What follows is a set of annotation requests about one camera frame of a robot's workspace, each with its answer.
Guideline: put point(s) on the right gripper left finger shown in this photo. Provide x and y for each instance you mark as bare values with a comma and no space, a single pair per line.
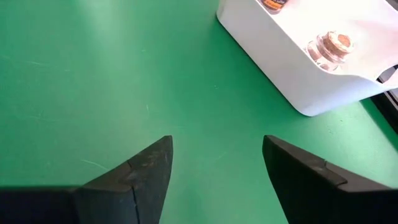
109,202

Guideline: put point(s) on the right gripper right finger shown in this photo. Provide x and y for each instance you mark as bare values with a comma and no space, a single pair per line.
326,202

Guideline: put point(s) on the small glass jar cork lid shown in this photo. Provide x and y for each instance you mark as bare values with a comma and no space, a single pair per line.
273,3
334,43

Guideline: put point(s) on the green table mat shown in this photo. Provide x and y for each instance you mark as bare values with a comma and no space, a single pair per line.
93,77

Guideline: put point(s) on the white plastic bin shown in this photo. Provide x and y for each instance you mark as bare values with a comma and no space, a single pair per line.
280,62

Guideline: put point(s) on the black aluminium table frame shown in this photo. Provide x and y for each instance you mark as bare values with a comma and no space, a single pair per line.
388,105

